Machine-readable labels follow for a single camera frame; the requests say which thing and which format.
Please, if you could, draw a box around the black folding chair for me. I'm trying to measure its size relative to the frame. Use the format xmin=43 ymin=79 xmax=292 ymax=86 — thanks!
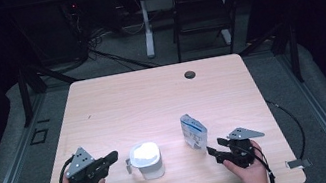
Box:
xmin=166 ymin=0 xmax=254 ymax=63

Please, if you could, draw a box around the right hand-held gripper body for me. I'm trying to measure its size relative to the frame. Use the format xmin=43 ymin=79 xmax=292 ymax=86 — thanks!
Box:
xmin=219 ymin=123 xmax=271 ymax=173

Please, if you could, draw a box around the person's right hand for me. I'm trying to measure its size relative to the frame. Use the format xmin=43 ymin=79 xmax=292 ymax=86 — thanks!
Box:
xmin=219 ymin=137 xmax=271 ymax=183

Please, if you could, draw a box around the white desk leg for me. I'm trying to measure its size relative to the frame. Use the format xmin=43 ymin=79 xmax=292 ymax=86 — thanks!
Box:
xmin=137 ymin=0 xmax=159 ymax=60

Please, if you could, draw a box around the grey metal table bracket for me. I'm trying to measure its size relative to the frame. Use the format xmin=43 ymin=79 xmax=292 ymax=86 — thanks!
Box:
xmin=285 ymin=156 xmax=313 ymax=172

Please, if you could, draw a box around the thin black floor cable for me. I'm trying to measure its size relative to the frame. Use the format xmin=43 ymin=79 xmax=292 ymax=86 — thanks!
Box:
xmin=265 ymin=94 xmax=310 ymax=166

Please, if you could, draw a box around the black metal stand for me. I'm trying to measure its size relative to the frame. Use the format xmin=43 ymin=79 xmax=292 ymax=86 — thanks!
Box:
xmin=234 ymin=19 xmax=305 ymax=93
xmin=14 ymin=57 xmax=88 ymax=128

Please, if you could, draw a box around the round table cable hole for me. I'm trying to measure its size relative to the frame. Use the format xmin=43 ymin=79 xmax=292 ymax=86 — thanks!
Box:
xmin=183 ymin=69 xmax=197 ymax=80

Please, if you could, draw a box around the bundle of black floor cables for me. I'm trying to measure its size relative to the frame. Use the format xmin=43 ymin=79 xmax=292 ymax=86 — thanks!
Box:
xmin=58 ymin=0 xmax=161 ymax=83

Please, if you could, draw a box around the white powder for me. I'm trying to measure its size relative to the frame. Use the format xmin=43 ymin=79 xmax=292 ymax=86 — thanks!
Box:
xmin=130 ymin=141 xmax=167 ymax=182

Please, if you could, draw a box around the white printed powder bag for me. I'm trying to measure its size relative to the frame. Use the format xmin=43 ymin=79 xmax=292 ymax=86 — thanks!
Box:
xmin=178 ymin=110 xmax=212 ymax=153

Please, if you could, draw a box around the right hand-held gripper cable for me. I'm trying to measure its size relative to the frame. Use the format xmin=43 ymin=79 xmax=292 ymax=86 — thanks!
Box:
xmin=245 ymin=143 xmax=277 ymax=183

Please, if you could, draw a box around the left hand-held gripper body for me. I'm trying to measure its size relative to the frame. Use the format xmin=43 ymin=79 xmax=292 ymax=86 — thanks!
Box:
xmin=61 ymin=142 xmax=114 ymax=183

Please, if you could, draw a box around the clear plastic container with lid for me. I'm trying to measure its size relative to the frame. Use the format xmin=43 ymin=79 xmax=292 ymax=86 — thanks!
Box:
xmin=122 ymin=139 xmax=168 ymax=183

